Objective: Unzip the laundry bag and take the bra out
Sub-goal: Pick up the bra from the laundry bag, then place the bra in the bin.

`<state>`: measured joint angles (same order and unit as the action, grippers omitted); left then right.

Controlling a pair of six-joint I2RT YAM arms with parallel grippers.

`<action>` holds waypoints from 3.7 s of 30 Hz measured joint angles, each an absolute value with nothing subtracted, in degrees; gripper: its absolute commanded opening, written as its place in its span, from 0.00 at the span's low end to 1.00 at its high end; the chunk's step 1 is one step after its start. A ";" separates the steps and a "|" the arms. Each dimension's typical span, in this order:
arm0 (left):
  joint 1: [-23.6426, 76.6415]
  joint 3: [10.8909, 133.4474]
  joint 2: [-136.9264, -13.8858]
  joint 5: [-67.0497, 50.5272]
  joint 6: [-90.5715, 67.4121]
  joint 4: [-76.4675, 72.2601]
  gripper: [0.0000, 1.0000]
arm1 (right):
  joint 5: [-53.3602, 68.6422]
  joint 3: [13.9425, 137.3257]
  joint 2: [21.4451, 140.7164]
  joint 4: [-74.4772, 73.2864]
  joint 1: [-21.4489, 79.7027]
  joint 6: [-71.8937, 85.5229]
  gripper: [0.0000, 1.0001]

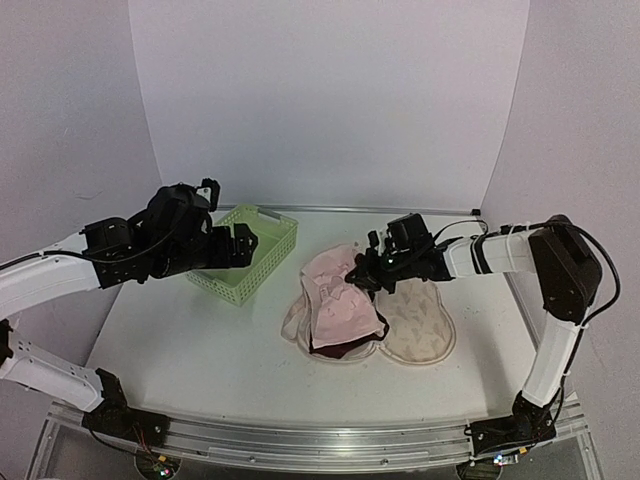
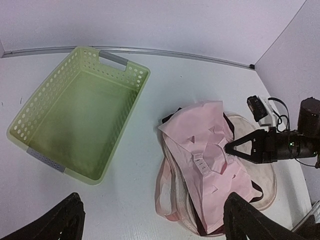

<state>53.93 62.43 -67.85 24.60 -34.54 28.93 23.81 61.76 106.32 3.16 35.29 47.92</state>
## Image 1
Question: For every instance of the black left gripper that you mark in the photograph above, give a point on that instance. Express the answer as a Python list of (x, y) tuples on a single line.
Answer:
[(242, 253)]

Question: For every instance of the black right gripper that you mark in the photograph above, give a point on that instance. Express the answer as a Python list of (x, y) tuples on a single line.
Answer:
[(365, 272)]

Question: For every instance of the floral mesh laundry bag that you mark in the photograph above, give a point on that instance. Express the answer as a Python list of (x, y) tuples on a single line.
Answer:
[(421, 330)]

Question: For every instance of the beige bra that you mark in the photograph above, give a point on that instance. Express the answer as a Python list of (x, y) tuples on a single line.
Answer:
[(339, 312)]

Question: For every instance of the dark red bra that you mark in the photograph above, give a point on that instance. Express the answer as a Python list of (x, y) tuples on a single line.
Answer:
[(349, 349)]

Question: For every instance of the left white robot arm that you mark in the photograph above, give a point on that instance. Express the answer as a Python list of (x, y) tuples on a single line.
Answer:
[(102, 255)]

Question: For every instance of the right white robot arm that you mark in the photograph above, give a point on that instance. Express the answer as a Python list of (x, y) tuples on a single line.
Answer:
[(576, 276)]

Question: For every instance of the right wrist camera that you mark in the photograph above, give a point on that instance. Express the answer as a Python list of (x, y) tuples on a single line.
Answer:
[(381, 242)]

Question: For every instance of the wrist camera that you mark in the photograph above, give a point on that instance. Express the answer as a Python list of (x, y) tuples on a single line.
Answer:
[(381, 242), (210, 189)]

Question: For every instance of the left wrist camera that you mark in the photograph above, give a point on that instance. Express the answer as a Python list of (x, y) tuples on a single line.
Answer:
[(210, 189)]

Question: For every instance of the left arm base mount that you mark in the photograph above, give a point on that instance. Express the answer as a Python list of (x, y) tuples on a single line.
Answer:
[(114, 417)]

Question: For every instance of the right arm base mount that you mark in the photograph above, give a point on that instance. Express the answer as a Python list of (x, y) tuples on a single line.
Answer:
[(526, 426)]

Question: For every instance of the aluminium front rail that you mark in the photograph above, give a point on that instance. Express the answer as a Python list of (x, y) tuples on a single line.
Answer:
[(363, 448)]

